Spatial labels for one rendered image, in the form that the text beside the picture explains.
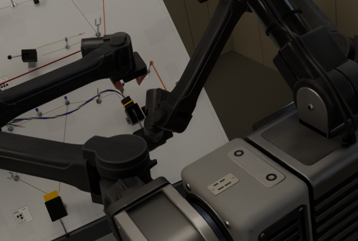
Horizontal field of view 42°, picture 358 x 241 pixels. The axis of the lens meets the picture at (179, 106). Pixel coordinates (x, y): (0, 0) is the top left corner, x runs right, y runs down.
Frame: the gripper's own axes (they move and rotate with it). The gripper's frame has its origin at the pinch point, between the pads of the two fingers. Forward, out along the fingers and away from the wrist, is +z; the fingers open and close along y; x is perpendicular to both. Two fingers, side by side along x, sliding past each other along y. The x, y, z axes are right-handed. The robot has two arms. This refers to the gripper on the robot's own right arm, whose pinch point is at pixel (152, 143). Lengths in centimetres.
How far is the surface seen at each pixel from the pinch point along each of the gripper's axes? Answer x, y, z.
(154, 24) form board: -38.6, -23.2, 6.5
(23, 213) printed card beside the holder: -2.6, 43.6, 12.5
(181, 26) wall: -118, -103, 197
